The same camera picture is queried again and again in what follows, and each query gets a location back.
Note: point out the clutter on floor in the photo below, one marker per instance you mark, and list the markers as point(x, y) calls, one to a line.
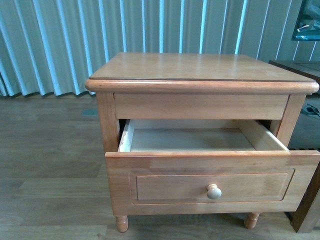
point(310, 110)

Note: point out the dark framed window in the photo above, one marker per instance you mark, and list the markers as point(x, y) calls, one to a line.
point(307, 26)

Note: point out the dark wooden side table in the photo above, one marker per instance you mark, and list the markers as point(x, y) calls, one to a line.
point(301, 201)

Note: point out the white pleated curtain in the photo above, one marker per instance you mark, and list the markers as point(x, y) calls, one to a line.
point(53, 46)

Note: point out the round wooden knob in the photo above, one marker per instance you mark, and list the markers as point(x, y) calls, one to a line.
point(213, 192)

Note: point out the wooden drawer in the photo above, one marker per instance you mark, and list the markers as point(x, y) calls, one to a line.
point(164, 167)

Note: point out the light wooden nightstand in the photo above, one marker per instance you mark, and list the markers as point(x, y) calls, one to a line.
point(179, 86)

